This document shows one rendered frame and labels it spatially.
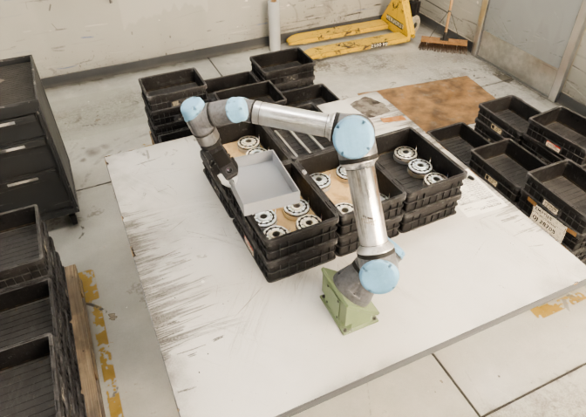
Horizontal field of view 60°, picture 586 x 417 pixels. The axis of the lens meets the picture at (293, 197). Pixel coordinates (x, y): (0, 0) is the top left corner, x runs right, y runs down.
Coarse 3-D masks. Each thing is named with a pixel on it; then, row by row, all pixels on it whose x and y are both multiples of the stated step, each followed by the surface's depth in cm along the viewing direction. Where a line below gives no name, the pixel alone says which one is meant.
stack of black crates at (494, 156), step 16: (496, 144) 301; (512, 144) 302; (480, 160) 289; (496, 160) 305; (512, 160) 304; (528, 160) 293; (480, 176) 293; (496, 176) 282; (512, 176) 292; (512, 192) 274
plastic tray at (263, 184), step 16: (240, 160) 188; (256, 160) 190; (272, 160) 193; (240, 176) 185; (256, 176) 185; (272, 176) 185; (288, 176) 179; (240, 192) 178; (256, 192) 178; (272, 192) 178; (288, 192) 178; (256, 208) 169; (272, 208) 172
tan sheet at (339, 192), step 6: (336, 168) 224; (330, 174) 221; (330, 180) 218; (336, 180) 218; (330, 186) 215; (336, 186) 215; (342, 186) 215; (348, 186) 215; (330, 192) 212; (336, 192) 212; (342, 192) 212; (348, 192) 212; (330, 198) 209; (336, 198) 209; (342, 198) 209; (348, 198) 209
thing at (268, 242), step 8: (296, 168) 208; (304, 176) 204; (312, 184) 200; (232, 192) 199; (248, 216) 187; (336, 216) 185; (312, 224) 182; (320, 224) 182; (328, 224) 184; (256, 232) 182; (296, 232) 179; (304, 232) 181; (264, 240) 176; (272, 240) 176; (280, 240) 177; (288, 240) 179
